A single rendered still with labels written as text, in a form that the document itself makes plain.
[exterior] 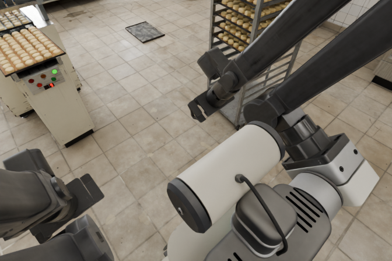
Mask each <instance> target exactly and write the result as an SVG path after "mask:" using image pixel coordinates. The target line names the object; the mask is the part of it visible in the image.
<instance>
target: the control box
mask: <svg viewBox="0 0 392 261"><path fill-rule="evenodd" d="M53 70H57V73H52V71H53ZM42 74H44V75H46V77H45V78H41V75H42ZM52 77H55V78H56V81H52V80H51V79H52ZM30 79H33V80H34V82H33V83H29V80H30ZM22 80H23V81H24V83H25V84H26V86H27V87H28V88H29V90H30V91H31V93H32V95H35V94H37V93H40V92H42V91H44V90H46V86H48V87H47V88H48V89H49V88H51V87H52V86H53V87H54V86H56V85H58V84H60V83H63V82H66V80H65V78H64V76H63V74H62V72H61V70H60V68H59V67H58V65H54V66H52V67H49V68H47V69H44V70H41V71H39V72H36V73H34V74H31V75H28V76H26V77H23V78H22ZM38 83H41V84H42V86H41V87H38V86H37V84H38ZM50 84H52V86H50Z"/></svg>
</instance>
